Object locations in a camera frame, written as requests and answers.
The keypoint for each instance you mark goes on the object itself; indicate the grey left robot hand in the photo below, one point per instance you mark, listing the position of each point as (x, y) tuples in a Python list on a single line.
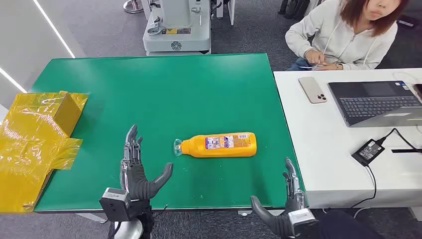
[(135, 178)]

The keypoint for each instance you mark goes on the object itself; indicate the black rounded object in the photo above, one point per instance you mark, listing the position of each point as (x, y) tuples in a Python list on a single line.
[(346, 227)]

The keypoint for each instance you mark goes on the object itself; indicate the white machine base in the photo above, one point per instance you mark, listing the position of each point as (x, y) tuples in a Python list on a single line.
[(178, 36)]

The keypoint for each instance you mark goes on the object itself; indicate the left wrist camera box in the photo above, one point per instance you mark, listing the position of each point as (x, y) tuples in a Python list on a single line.
[(113, 204)]

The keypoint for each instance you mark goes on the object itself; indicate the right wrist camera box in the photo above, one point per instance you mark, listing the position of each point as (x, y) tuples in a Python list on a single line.
[(301, 221)]

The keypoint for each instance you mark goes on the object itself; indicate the dark grey laptop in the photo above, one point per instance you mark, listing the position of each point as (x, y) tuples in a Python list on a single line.
[(372, 105)]

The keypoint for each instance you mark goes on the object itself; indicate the yellow film wrapped cardboard box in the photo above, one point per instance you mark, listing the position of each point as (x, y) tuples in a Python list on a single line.
[(29, 138)]

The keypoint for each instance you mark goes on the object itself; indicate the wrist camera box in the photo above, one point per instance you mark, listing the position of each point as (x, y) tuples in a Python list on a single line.
[(301, 221), (113, 204)]

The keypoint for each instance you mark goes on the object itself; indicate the white furniture panel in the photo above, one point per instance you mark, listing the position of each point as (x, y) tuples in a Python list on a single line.
[(231, 11)]

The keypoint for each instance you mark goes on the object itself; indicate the black power adapter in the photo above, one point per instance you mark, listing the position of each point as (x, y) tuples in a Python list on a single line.
[(367, 152)]

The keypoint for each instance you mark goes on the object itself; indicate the person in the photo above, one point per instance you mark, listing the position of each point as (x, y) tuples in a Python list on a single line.
[(343, 39)]

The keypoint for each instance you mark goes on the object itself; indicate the orange plastic bottle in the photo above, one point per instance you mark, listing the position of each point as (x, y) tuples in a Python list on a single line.
[(221, 150)]

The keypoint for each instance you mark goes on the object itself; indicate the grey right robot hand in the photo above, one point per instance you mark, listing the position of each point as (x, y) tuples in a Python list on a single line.
[(280, 224)]

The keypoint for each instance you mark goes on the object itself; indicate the chrome stand base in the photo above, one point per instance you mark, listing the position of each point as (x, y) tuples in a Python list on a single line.
[(132, 6)]

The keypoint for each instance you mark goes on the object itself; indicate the white desk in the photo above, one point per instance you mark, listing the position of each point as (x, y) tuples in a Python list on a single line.
[(323, 148)]

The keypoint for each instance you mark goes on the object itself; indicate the thin black strip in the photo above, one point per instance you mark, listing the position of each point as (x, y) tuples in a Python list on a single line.
[(407, 150)]

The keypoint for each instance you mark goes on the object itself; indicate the green table mat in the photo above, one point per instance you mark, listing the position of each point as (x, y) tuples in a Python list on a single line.
[(181, 92)]

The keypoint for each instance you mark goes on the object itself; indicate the beige smartphone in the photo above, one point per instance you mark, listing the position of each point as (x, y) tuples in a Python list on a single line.
[(312, 89)]

